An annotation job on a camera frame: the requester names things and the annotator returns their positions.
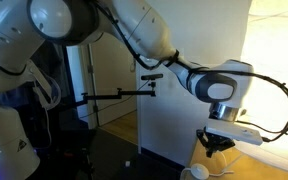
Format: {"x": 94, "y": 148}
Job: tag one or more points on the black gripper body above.
{"x": 217, "y": 141}

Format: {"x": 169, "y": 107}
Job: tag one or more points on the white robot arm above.
{"x": 144, "y": 30}

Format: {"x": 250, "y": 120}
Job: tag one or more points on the light wooden platform box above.
{"x": 250, "y": 166}

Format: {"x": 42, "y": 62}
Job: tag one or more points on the small white cube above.
{"x": 127, "y": 163}

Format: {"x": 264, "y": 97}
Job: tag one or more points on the beige door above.
{"x": 114, "y": 83}

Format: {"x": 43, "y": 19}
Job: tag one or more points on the black robot cart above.
{"x": 77, "y": 140}

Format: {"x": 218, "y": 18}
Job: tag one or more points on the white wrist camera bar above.
{"x": 237, "y": 133}

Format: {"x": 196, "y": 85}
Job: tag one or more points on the black stereo camera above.
{"x": 152, "y": 77}

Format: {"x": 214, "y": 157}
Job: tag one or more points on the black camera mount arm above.
{"x": 117, "y": 95}

